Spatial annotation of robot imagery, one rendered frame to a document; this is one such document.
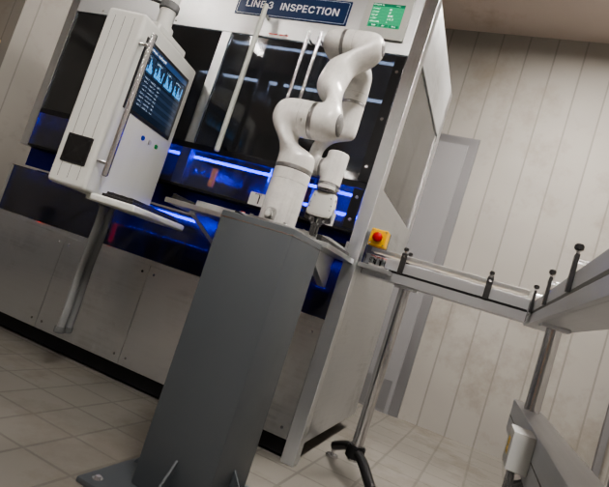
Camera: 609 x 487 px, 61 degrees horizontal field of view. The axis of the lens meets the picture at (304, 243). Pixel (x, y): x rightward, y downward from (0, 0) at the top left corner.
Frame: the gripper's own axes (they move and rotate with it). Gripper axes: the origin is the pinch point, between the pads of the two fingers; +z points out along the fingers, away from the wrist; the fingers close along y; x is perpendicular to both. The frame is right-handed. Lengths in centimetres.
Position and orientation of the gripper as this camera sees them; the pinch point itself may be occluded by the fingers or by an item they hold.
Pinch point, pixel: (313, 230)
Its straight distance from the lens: 193.2
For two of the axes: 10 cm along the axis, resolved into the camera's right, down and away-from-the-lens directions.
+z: -3.2, 9.4, -1.0
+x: -3.1, -2.0, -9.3
